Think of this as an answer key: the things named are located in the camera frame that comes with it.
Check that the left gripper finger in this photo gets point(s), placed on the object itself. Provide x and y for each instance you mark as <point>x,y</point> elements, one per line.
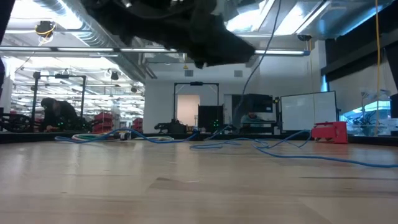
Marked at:
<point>224,49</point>
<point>198,62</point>

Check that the red storage bin rack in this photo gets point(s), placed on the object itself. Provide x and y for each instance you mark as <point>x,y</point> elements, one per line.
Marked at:
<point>138,124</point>
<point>104,119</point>

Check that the silver ventilation duct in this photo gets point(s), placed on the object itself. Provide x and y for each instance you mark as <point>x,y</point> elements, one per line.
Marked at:
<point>130,67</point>

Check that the grey wall vent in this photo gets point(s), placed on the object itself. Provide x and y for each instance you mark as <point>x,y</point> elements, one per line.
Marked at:
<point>238,73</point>
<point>188,73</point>

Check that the person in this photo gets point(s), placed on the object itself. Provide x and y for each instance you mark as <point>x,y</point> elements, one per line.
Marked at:
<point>250,119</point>
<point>62,115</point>

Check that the long ceiling light bar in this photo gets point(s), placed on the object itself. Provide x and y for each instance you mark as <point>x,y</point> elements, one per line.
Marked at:
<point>280,52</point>

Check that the black ceiling spot lamp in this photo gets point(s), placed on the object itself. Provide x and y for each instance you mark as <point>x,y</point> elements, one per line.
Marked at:
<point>134,89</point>
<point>114,76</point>

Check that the small white connector plug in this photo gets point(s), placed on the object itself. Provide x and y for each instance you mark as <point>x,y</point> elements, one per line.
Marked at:
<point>125,136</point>

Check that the white whiteboard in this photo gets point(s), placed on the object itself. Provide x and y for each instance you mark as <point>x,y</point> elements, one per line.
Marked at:
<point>308,110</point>

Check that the black cabinet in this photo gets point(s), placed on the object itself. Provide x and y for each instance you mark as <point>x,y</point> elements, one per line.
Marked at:
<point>259,104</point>

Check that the yellow ceiling pendant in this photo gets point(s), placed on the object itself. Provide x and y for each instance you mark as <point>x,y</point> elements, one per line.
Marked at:
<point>185,66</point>

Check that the black box tower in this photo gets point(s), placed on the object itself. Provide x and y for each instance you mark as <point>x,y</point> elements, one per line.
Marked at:
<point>211,115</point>

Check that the ceiling security camera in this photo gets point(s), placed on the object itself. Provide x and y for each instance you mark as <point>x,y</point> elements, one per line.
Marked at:
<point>304,37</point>

